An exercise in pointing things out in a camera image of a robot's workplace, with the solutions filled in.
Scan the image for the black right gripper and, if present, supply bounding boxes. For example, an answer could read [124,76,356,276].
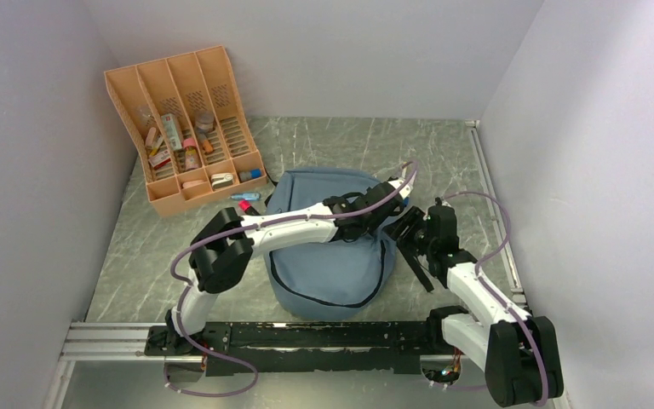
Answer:
[382,205,436,256]

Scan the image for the blue grey student backpack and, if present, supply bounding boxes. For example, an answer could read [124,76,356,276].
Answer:
[265,167,409,321]

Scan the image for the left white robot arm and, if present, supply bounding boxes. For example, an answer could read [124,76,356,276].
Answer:
[166,177,413,354]

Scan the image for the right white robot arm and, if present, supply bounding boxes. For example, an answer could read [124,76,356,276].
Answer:
[384,204,565,407]

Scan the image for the blue correction tape dispenser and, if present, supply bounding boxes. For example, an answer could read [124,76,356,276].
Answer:
[230,192,261,201]

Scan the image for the grey blue cylinder bottle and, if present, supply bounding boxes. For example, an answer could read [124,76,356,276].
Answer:
[238,169,262,182]

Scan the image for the white stapler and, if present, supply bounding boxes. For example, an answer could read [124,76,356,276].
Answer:
[210,173,234,190]

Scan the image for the pink capped glue bottle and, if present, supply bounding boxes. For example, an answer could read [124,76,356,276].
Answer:
[183,137,202,171]

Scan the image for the grey round jar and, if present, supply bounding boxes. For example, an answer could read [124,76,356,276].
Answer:
[194,110,215,133]

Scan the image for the red white small box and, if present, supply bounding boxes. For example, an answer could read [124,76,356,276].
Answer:
[148,151,171,170]

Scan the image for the peach plastic file organizer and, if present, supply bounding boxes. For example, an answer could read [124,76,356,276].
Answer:
[104,46,267,217]

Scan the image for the tall white carton box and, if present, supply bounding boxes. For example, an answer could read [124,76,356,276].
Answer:
[160,112,183,151]

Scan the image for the black mounting base rail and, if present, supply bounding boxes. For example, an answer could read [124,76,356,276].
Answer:
[144,320,462,383]

